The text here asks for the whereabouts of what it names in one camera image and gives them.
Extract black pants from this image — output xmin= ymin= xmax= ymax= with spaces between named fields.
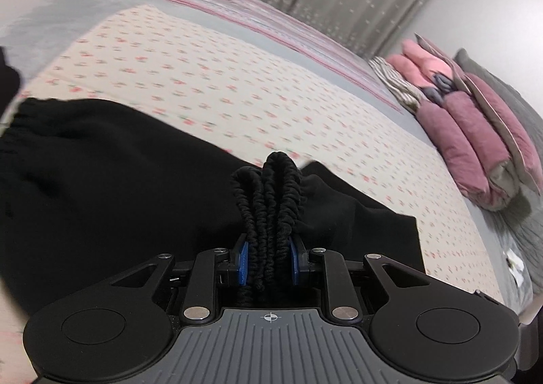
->
xmin=1 ymin=98 xmax=424 ymax=314

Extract cherry print bed sheet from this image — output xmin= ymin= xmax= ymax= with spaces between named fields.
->
xmin=1 ymin=4 xmax=503 ymax=383

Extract striped beige folded cloth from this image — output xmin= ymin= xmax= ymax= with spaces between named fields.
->
xmin=368 ymin=57 xmax=425 ymax=115

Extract mauve pink folded quilt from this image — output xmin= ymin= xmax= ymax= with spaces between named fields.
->
xmin=416 ymin=35 xmax=542 ymax=210

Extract grey quilted pillow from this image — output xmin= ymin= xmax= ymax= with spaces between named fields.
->
xmin=453 ymin=47 xmax=543 ymax=317

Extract light pink folded blanket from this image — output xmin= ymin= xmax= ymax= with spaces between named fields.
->
xmin=386 ymin=39 xmax=456 ymax=94

